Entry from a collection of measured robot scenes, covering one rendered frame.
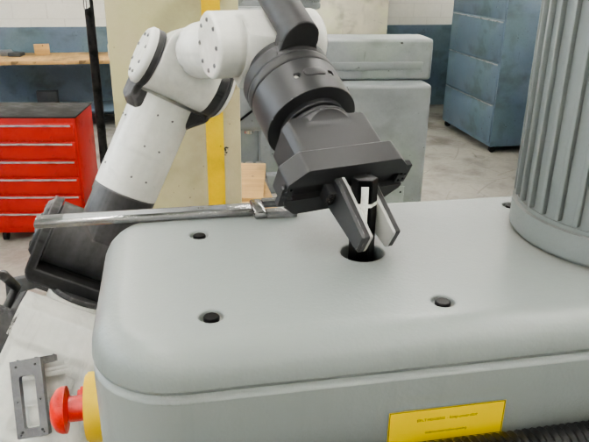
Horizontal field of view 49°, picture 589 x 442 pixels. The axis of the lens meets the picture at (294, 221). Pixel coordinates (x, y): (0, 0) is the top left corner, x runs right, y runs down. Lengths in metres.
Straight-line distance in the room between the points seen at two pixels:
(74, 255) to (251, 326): 0.52
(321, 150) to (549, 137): 0.19
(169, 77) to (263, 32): 0.27
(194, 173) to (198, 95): 1.43
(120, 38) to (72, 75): 7.47
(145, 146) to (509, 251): 0.52
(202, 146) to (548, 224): 1.80
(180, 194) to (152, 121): 1.44
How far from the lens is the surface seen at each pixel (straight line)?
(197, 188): 2.34
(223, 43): 0.64
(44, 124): 5.17
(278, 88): 0.59
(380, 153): 0.56
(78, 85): 9.70
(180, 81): 0.89
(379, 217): 0.54
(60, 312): 0.94
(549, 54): 0.59
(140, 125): 0.91
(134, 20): 2.21
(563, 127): 0.57
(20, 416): 0.82
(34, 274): 0.96
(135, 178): 0.92
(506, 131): 8.03
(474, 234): 0.62
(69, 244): 0.94
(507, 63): 7.83
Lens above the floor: 2.12
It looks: 22 degrees down
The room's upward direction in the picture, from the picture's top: 1 degrees clockwise
